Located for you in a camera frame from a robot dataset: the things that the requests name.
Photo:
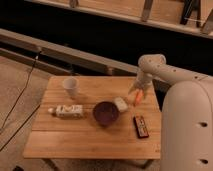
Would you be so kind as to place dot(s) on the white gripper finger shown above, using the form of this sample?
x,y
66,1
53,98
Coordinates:
x,y
131,90
145,93

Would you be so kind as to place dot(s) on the white lying bottle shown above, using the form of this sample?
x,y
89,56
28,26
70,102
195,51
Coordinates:
x,y
67,111

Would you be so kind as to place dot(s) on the white sponge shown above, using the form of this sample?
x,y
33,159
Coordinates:
x,y
121,104

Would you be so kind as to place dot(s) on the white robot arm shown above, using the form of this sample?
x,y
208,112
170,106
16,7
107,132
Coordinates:
x,y
187,114

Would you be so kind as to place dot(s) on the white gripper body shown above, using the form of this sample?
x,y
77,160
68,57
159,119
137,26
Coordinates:
x,y
143,81

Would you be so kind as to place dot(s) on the white paper cup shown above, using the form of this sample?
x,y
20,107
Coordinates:
x,y
70,84

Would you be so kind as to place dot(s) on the wooden table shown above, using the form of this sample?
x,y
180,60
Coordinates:
x,y
84,138

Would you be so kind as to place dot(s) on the dark snack bar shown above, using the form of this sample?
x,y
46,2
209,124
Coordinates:
x,y
140,127

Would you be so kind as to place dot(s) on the dark purple bowl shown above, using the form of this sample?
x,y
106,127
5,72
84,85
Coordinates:
x,y
105,113

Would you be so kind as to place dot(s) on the orange pepper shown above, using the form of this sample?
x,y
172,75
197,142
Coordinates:
x,y
138,97

